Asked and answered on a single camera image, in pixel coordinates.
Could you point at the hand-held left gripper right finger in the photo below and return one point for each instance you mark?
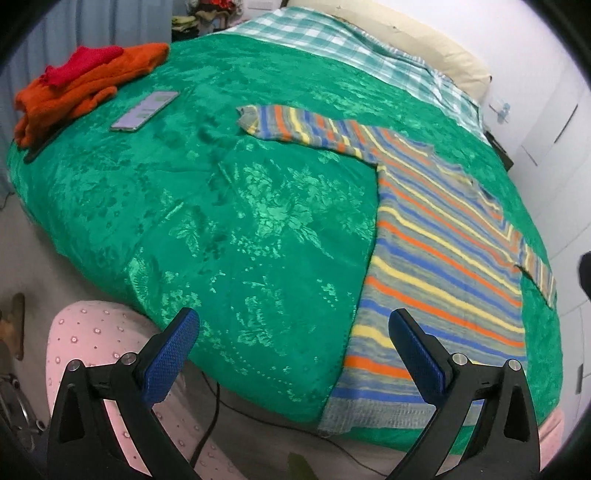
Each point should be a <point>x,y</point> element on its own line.
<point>415,357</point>

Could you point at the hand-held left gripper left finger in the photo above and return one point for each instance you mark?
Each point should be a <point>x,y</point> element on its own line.
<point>171,357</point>

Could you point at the striped knit sweater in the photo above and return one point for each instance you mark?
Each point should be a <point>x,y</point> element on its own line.
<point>438,277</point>

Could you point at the pile of mixed clothes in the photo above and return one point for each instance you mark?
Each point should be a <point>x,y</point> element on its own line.
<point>207,18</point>

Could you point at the pink dotted fabric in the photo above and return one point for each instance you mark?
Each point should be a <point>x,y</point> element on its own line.
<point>92,332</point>

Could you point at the white wardrobe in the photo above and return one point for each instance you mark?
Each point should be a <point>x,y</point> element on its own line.
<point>554,184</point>

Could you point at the green floral blanket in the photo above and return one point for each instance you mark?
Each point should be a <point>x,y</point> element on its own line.
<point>231,230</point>

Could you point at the dark bedside table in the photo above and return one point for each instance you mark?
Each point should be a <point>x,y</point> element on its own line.
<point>501,152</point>

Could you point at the brown wooden object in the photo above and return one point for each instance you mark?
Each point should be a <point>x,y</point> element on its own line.
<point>14,323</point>

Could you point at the dark flat object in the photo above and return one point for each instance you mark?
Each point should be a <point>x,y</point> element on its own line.
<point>39,146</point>

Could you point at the smartphone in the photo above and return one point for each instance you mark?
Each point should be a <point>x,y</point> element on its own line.
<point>145,110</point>

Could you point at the beige pillow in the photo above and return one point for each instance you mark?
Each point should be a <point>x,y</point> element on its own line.
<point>438,50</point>

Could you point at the orange garment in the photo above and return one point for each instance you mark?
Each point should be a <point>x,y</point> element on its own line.
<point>69,104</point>

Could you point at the red garment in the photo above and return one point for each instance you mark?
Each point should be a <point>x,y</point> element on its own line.
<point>83,62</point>

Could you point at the green checked bed sheet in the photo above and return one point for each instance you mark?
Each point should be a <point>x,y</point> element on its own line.
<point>323,37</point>

